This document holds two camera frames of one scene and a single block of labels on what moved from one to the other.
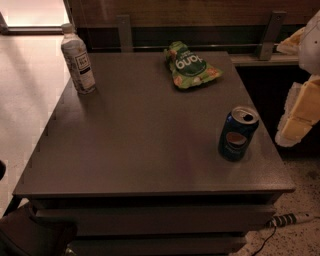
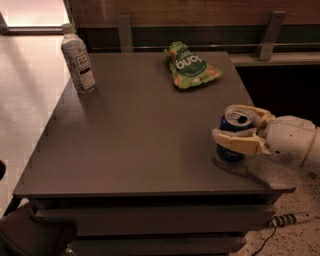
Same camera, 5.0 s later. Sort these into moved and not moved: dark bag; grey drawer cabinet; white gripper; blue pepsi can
Moved: white gripper
Not moved: grey drawer cabinet; blue pepsi can; dark bag
